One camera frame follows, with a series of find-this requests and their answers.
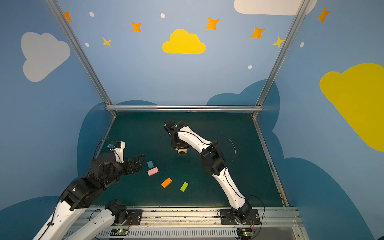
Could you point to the orange wood block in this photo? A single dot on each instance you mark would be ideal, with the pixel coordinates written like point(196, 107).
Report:
point(166, 183)

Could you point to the right side floor rail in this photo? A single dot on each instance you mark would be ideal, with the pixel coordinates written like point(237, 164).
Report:
point(271, 164)

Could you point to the left green circuit board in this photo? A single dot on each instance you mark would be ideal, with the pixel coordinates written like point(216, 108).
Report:
point(119, 232)

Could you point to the floor rail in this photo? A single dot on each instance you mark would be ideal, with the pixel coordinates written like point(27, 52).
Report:
point(105, 136)
point(271, 164)

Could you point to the right green circuit board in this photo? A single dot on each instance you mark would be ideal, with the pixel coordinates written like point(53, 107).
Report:
point(245, 233)

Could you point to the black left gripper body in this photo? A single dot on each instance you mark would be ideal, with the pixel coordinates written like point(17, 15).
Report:
point(130, 165)

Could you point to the teal wood block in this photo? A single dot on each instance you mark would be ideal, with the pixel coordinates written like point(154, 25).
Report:
point(150, 164)

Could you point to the corner aluminium post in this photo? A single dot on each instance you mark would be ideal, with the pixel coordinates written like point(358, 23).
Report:
point(291, 34)
point(59, 15)

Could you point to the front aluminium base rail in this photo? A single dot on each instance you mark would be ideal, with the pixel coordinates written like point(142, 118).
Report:
point(203, 223)

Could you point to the right corner aluminium post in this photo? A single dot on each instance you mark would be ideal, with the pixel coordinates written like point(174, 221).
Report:
point(291, 34)

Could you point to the left corner aluminium post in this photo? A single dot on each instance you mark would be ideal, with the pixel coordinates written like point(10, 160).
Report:
point(59, 15)

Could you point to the pink wood block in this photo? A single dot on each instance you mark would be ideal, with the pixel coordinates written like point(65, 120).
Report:
point(153, 171)

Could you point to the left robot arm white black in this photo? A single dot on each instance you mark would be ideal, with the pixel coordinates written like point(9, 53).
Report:
point(106, 169)

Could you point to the left side floor rail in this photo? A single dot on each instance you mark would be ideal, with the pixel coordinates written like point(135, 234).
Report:
point(105, 136)

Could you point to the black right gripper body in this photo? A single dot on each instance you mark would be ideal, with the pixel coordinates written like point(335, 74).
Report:
point(177, 144)

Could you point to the back horizontal aluminium rail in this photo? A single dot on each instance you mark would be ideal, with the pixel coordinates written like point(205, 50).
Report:
point(145, 108)

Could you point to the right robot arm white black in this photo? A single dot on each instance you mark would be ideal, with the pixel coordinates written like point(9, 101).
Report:
point(214, 163)

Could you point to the green circuit board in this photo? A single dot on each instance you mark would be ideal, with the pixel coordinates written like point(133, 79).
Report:
point(245, 233)
point(119, 232)

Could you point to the lime green wood block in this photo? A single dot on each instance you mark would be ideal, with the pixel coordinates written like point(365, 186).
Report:
point(184, 187)

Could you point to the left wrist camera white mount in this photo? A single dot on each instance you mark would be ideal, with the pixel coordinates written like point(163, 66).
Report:
point(117, 147)

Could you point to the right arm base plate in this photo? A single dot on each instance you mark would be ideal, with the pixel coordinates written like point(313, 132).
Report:
point(227, 217)

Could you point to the natural wood arch block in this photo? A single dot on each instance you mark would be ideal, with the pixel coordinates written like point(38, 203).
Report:
point(181, 151)

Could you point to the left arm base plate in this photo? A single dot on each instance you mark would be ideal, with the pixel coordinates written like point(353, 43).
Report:
point(133, 217)

